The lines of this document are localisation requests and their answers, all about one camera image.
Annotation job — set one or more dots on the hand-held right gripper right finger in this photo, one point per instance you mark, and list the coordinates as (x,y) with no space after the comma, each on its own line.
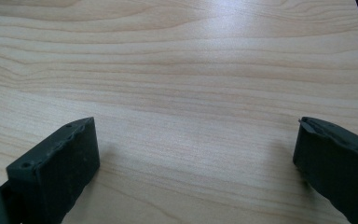
(338,165)

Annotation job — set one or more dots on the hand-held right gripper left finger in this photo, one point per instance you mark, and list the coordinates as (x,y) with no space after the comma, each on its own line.
(54,168)

